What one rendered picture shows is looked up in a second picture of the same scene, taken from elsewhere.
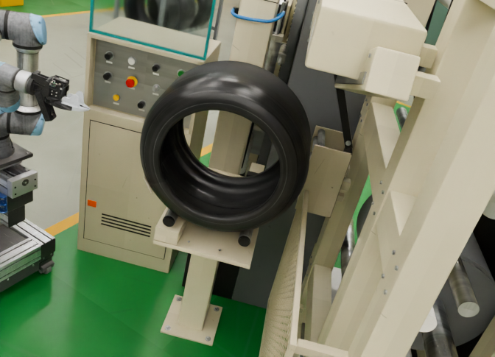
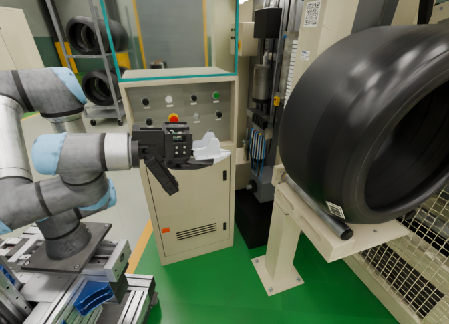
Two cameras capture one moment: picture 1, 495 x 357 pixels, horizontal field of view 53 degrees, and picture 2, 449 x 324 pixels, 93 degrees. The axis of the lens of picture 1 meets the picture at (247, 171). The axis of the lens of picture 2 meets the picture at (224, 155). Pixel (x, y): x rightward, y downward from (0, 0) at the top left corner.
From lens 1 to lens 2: 1.47 m
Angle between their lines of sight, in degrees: 18
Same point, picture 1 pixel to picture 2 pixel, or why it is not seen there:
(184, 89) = (408, 61)
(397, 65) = not seen: outside the picture
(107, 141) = not seen: hidden behind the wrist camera
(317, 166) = not seen: hidden behind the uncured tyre
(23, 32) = (54, 93)
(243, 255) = (391, 224)
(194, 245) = (357, 240)
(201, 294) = (289, 255)
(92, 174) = (160, 209)
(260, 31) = not seen: outside the picture
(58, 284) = (171, 307)
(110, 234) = (186, 243)
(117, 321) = (236, 308)
